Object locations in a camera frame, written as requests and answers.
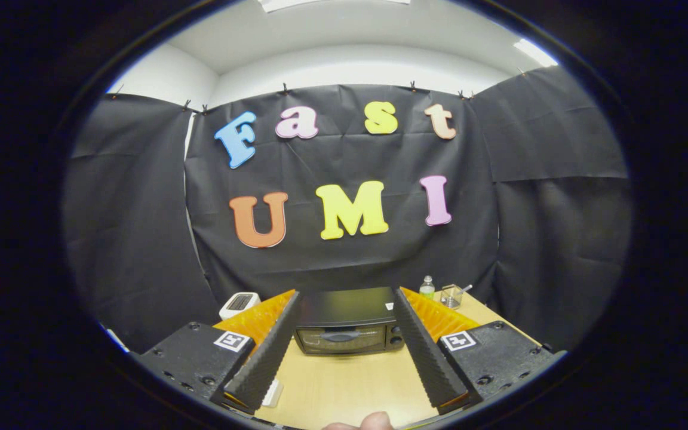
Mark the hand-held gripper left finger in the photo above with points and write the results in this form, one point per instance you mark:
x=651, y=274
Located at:
x=266, y=355

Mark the white flat object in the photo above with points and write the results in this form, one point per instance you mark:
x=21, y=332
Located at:
x=272, y=392

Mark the large ceiling light panel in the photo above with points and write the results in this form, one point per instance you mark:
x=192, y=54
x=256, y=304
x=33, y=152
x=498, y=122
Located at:
x=332, y=3

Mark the clear plastic bottle green liquid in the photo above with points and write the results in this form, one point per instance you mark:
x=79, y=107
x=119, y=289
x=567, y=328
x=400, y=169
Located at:
x=427, y=289

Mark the clear glass container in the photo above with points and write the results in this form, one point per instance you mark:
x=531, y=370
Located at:
x=451, y=297

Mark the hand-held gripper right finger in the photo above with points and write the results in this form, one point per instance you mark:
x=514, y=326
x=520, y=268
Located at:
x=424, y=352

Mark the black backdrop cloth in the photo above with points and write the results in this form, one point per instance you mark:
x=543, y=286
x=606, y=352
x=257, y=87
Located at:
x=344, y=167

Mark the white slot toaster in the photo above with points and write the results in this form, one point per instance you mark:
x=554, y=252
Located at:
x=239, y=303

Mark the small ceiling light panel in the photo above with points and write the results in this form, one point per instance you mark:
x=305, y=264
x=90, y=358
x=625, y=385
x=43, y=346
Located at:
x=535, y=52

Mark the black toaster oven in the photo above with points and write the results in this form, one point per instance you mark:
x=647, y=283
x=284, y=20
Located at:
x=344, y=307

